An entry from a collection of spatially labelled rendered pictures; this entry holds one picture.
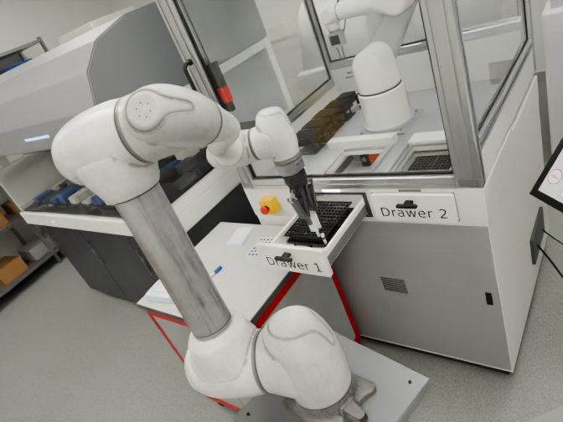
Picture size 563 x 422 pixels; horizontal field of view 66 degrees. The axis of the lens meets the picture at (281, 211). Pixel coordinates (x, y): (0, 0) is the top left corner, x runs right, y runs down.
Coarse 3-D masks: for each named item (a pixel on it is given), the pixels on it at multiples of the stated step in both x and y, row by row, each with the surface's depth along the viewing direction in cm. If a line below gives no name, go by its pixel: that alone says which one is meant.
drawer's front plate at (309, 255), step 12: (264, 252) 154; (276, 252) 150; (288, 252) 146; (300, 252) 142; (312, 252) 138; (324, 252) 138; (264, 264) 159; (276, 264) 154; (300, 264) 146; (312, 264) 142; (324, 264) 139
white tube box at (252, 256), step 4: (256, 240) 182; (260, 240) 182; (264, 240) 181; (268, 240) 179; (252, 248) 179; (248, 252) 177; (252, 252) 176; (256, 252) 175; (248, 256) 175; (252, 256) 174; (256, 256) 172; (260, 256) 171; (248, 260) 177; (252, 260) 175; (256, 260) 174; (260, 260) 173
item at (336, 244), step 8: (320, 200) 174; (328, 200) 172; (336, 200) 169; (344, 200) 167; (352, 200) 165; (360, 200) 160; (360, 208) 158; (296, 216) 168; (352, 216) 154; (360, 216) 158; (288, 224) 164; (344, 224) 150; (352, 224) 153; (280, 232) 162; (344, 232) 150; (352, 232) 154; (272, 240) 159; (280, 240) 161; (336, 240) 146; (344, 240) 150; (320, 248) 154; (328, 248) 143; (336, 248) 146; (328, 256) 142; (336, 256) 146
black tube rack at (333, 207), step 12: (324, 204) 166; (336, 204) 163; (348, 204) 160; (324, 216) 159; (336, 216) 156; (348, 216) 159; (300, 228) 158; (324, 228) 152; (336, 228) 155; (288, 240) 159; (300, 240) 156; (312, 240) 153
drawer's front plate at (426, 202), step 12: (384, 204) 153; (420, 204) 144; (432, 204) 141; (444, 204) 139; (384, 216) 156; (396, 216) 153; (408, 216) 150; (432, 216) 144; (444, 216) 142; (456, 216) 139
